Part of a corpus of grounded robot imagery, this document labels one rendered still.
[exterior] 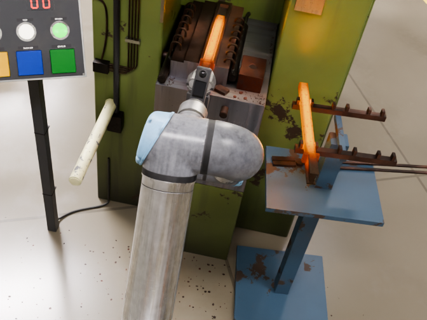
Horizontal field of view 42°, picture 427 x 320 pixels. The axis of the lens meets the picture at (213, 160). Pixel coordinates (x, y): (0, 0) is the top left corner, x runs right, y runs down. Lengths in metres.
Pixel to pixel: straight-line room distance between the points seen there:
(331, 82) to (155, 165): 1.09
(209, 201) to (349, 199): 0.60
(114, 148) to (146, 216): 1.33
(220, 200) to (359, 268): 0.81
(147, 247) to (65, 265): 1.38
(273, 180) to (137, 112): 0.67
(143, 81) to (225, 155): 1.12
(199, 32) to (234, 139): 0.99
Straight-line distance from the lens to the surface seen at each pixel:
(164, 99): 1.95
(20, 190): 2.82
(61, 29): 1.85
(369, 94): 3.72
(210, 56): 1.92
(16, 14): 1.85
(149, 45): 2.09
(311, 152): 1.68
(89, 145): 2.08
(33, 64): 1.85
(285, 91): 2.11
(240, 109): 1.92
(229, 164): 1.12
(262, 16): 2.34
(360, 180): 2.06
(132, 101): 2.27
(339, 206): 1.94
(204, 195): 2.25
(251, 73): 1.92
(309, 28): 1.96
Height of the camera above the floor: 2.09
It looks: 45 degrees down
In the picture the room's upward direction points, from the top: 10 degrees clockwise
